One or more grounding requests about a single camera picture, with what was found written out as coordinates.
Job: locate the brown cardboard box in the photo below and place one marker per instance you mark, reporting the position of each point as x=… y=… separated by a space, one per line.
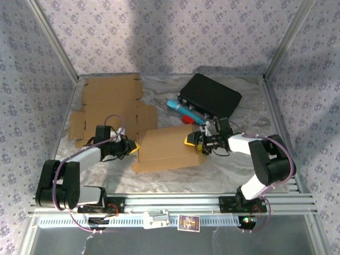
x=167 y=148
x=111 y=98

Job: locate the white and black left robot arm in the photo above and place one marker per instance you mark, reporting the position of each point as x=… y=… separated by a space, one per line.
x=85 y=155

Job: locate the black hard case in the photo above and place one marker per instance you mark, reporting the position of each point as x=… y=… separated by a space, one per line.
x=212 y=95

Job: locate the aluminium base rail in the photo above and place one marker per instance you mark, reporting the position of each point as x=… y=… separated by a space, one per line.
x=172 y=202

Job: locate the colourful printed card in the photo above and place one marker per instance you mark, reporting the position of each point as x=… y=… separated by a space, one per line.
x=188 y=223

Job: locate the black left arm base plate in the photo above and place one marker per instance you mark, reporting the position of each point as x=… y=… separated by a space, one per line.
x=119 y=205

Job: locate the white plastic bracket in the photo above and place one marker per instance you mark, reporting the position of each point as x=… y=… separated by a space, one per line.
x=154 y=220

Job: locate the black controller board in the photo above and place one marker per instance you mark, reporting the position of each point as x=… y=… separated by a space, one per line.
x=97 y=221
x=248 y=224

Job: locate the blue tube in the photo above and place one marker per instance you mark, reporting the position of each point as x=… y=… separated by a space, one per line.
x=180 y=109

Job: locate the black right controller board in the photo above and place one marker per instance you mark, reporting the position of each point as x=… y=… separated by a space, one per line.
x=248 y=224

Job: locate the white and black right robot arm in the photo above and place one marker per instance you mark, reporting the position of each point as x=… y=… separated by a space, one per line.
x=271 y=159

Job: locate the aluminium side rail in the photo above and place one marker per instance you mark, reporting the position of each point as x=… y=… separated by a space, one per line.
x=275 y=111

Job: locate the aluminium frame post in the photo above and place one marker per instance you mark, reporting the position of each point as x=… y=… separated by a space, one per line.
x=289 y=40
x=54 y=40

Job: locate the small red cap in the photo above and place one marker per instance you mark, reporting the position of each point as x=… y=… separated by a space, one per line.
x=187 y=119

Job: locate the black left controller board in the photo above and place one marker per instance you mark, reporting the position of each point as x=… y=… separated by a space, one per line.
x=97 y=221

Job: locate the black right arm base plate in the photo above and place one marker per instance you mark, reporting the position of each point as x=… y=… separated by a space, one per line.
x=225 y=204

